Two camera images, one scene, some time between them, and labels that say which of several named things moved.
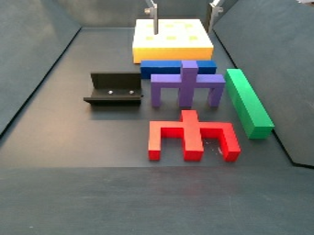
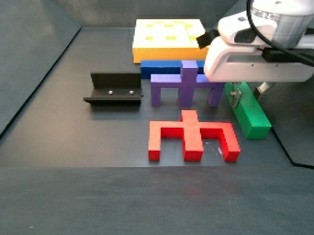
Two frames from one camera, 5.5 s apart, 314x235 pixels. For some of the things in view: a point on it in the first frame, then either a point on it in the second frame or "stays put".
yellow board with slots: x=182 y=40 stays put
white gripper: x=153 y=12 → x=234 y=59
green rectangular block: x=249 y=106 stays put
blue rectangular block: x=173 y=67 stays put
